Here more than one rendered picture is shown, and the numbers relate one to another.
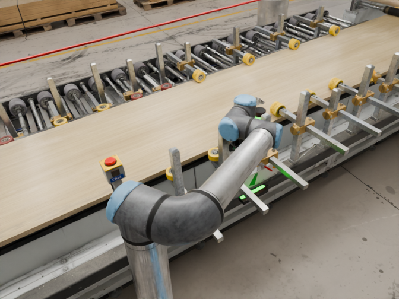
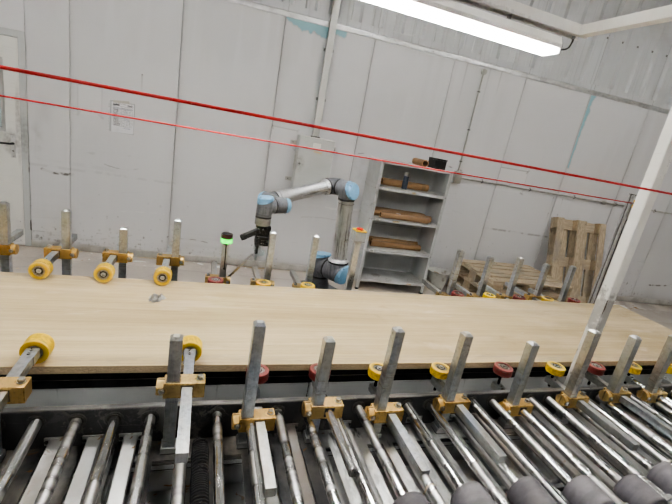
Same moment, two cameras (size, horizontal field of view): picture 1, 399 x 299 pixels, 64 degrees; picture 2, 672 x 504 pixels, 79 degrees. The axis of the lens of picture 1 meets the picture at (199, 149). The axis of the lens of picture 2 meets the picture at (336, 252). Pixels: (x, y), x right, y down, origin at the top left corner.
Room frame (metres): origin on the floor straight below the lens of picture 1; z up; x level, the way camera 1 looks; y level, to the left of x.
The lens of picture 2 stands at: (3.26, 0.59, 1.74)
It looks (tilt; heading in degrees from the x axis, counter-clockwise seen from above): 16 degrees down; 189
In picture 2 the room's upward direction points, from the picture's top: 11 degrees clockwise
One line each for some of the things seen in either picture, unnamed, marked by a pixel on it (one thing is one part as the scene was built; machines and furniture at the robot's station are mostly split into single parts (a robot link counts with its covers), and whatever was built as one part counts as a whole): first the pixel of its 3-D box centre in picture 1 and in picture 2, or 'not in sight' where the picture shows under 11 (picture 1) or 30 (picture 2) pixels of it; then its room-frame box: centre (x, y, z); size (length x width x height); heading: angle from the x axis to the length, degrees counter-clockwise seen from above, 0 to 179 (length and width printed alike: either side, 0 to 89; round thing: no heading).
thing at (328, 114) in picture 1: (333, 111); (118, 256); (1.52, -0.79, 0.95); 0.14 x 0.06 x 0.05; 119
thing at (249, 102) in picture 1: (244, 110); (265, 206); (1.10, -0.20, 1.27); 0.10 x 0.09 x 0.12; 148
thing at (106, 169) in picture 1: (113, 169); (358, 235); (0.90, 0.34, 1.18); 0.07 x 0.07 x 0.08; 29
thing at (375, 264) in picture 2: not in sight; (396, 227); (-1.72, 0.50, 0.78); 0.90 x 0.45 x 1.55; 115
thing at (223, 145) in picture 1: (223, 167); (267, 271); (1.15, -0.11, 0.92); 0.04 x 0.04 x 0.48; 29
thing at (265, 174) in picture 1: (259, 177); not in sight; (1.23, -0.32, 0.75); 0.26 x 0.01 x 0.10; 119
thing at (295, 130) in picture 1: (302, 126); (170, 260); (1.40, -0.57, 0.95); 0.14 x 0.06 x 0.05; 119
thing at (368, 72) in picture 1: (359, 101); (66, 256); (1.63, -0.99, 0.93); 0.04 x 0.04 x 0.48; 29
